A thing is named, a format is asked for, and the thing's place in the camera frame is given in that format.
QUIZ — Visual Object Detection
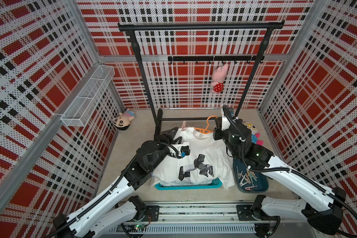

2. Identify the teal flat tray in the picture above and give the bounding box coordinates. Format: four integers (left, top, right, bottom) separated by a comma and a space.
155, 178, 222, 190

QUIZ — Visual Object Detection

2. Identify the orange plastic hanger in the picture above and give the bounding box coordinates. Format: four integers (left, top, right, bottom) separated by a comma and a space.
194, 115, 218, 134

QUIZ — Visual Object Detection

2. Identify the black wall hook rail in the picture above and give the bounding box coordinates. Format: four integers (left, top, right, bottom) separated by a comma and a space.
164, 56, 257, 62

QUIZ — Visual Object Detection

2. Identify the dark teal clothespin bin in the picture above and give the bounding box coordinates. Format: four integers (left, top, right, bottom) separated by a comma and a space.
233, 159, 269, 193

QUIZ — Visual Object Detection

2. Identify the pink pig plush toy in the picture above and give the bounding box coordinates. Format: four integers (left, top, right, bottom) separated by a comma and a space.
210, 63, 229, 93

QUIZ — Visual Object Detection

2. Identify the black clothes rack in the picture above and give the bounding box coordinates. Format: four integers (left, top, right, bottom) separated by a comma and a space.
118, 20, 285, 138

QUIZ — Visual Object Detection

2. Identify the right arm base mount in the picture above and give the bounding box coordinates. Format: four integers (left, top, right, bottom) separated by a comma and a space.
236, 204, 281, 221

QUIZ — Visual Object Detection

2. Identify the white owl plush toy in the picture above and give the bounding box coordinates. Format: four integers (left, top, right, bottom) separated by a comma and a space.
243, 122, 264, 145

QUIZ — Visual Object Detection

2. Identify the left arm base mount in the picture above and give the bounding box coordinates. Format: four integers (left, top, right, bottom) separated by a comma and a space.
129, 205, 160, 222

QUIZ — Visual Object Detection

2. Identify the black-haired boy doll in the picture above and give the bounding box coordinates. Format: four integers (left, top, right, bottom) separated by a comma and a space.
113, 110, 135, 131

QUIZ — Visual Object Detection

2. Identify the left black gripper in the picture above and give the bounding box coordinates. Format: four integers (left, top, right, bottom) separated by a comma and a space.
147, 126, 181, 171

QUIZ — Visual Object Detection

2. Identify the white printed t-shirt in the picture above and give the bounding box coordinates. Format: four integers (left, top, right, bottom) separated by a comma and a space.
151, 127, 236, 189

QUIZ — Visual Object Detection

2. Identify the aluminium front rail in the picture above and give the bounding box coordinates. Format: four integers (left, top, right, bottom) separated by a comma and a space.
74, 201, 319, 236

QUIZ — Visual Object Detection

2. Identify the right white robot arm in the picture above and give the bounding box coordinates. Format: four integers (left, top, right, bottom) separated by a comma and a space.
214, 105, 357, 238

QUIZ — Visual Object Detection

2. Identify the white wire mesh basket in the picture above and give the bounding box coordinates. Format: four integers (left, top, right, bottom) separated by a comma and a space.
61, 65, 115, 127

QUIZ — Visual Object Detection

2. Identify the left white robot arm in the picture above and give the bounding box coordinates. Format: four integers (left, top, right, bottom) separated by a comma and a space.
47, 128, 182, 238

